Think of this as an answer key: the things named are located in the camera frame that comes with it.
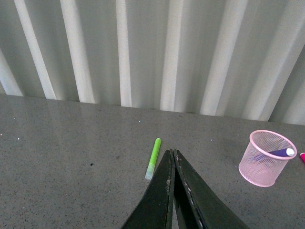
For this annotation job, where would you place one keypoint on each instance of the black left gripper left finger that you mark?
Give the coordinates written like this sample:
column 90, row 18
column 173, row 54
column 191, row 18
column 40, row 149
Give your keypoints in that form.
column 155, row 210

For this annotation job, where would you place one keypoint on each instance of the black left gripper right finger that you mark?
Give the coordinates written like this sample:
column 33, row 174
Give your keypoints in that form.
column 197, row 206

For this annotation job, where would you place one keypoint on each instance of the purple marker pen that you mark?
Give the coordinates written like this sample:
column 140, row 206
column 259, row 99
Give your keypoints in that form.
column 286, row 152

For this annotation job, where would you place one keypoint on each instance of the pink marker pen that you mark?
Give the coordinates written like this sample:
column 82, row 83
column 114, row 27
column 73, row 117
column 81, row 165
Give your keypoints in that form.
column 302, row 156

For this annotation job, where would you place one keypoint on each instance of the pink mesh pen cup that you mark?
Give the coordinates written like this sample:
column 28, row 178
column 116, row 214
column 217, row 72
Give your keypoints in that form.
column 264, row 173

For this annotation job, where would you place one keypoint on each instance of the green marker pen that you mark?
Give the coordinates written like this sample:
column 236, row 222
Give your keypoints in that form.
column 153, row 159

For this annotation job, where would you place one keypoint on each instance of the white pleated curtain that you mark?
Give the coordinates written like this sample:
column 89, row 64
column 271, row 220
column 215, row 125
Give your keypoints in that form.
column 236, row 58

